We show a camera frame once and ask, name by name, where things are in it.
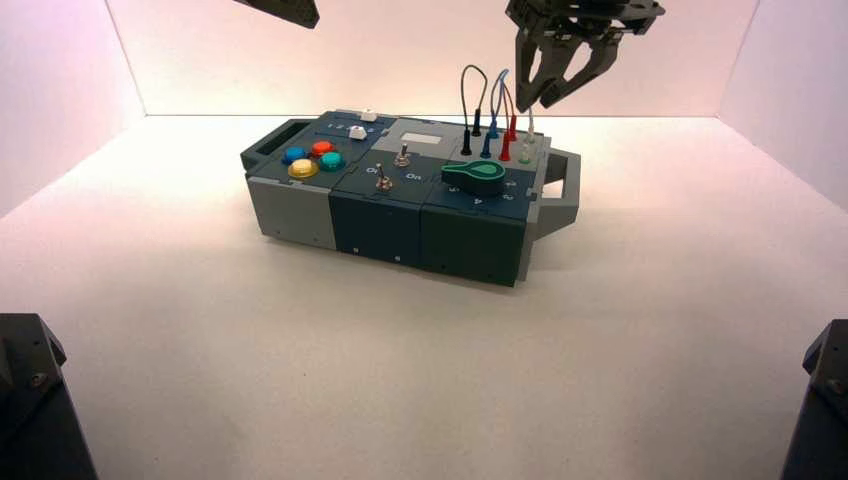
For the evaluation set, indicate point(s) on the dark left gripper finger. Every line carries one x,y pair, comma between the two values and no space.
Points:
285,10

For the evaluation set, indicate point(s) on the white display window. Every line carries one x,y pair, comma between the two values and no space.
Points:
418,138

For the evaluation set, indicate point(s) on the green round push button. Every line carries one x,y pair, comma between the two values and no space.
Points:
331,162

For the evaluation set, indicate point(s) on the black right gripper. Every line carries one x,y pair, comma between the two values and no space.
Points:
583,16

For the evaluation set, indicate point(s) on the dark rotary knob green outline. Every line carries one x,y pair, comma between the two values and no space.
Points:
477,175

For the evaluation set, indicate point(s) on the white button down triangle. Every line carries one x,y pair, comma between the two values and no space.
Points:
368,116

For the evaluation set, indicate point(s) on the yellow round push button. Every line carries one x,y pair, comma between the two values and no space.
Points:
303,169

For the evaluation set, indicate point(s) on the white slider knob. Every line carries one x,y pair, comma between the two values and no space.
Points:
358,133

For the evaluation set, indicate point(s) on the red round push button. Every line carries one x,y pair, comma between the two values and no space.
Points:
322,148

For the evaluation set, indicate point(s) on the metal toggle switch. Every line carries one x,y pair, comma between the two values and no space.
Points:
383,182
401,159

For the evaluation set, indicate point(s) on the teal and grey control box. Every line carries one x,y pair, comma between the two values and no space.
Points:
397,218

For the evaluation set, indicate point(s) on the blue round push button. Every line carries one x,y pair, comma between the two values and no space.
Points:
294,156

